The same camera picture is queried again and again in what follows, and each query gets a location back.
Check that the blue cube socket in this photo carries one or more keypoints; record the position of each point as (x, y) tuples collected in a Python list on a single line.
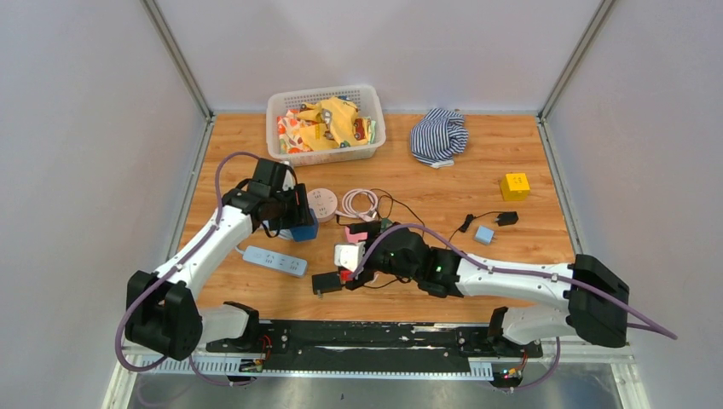
[(306, 232)]

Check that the light blue charger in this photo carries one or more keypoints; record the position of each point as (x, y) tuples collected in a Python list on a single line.
[(484, 235)]

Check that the pink triangular power strip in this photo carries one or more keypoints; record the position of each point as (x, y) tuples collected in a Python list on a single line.
[(354, 236)]

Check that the aluminium frame rail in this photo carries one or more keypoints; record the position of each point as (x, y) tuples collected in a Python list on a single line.
[(168, 39)]

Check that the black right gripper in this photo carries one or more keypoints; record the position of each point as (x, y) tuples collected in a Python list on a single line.
[(372, 227)]

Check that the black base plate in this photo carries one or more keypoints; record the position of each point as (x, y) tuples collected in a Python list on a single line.
[(366, 346)]

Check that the black power adapter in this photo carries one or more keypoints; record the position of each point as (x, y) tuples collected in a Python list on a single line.
[(326, 283)]

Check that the yellow cube socket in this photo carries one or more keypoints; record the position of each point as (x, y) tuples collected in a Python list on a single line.
[(514, 187)]

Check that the white power strip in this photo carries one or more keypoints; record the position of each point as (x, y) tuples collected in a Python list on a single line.
[(276, 261)]

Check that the round pink power strip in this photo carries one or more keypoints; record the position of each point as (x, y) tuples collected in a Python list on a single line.
[(324, 204)]

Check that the blue white striped cloth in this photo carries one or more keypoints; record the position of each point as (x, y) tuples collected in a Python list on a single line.
[(438, 137)]

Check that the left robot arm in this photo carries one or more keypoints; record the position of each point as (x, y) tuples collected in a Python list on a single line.
[(161, 310)]

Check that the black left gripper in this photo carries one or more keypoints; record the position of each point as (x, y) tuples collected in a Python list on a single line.
[(300, 214)]

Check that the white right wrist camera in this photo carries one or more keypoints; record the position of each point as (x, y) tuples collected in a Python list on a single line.
[(348, 256)]

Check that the small black plug adapter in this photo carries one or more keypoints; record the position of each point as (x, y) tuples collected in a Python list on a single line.
[(506, 218)]

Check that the yellow patterned clothes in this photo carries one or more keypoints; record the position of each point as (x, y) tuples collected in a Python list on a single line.
[(332, 123)]

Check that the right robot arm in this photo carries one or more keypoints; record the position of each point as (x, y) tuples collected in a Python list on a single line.
[(583, 298)]

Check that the white plastic basket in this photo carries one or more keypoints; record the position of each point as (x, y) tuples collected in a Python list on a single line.
[(364, 96)]

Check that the dark green adapter plug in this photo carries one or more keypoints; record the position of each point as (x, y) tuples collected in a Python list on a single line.
[(385, 223)]

